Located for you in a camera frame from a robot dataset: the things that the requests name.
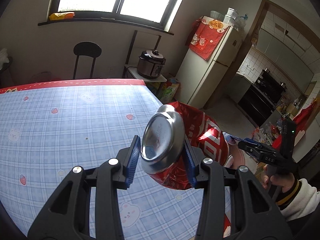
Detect brown plastic trash bin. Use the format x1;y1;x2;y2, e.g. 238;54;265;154
224;144;257;174

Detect black kitchen stove unit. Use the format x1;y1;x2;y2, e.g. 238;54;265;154
238;68;286;127

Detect person's right hand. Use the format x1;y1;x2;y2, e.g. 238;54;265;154
262;165;296;193

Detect plastic bags pile on floor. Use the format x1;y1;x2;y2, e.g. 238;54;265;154
251;119;282;146

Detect red hanging garment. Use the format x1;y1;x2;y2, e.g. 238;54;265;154
272;99;319;151

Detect colourful bags by fridge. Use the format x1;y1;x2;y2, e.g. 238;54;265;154
147;77;180;104

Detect white refrigerator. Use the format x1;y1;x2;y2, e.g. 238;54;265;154
175;27;242;109

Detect small white side table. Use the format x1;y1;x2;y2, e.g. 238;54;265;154
123;64;167;83

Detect blue plaid tablecloth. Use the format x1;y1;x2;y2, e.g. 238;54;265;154
1;85;203;239

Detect silver electric pressure cooker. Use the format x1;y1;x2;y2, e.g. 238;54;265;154
137;50;166;77

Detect black round-back chair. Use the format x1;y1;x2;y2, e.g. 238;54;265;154
72;41;103;80

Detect red cloth on refrigerator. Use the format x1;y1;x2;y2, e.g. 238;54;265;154
185;16;230;61

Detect containers on top of fridge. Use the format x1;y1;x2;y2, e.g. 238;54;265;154
210;8;248;30

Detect dark framed window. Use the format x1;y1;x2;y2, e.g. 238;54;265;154
45;0;182;33

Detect yellow package on windowsill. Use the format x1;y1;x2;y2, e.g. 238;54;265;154
49;12;75;21

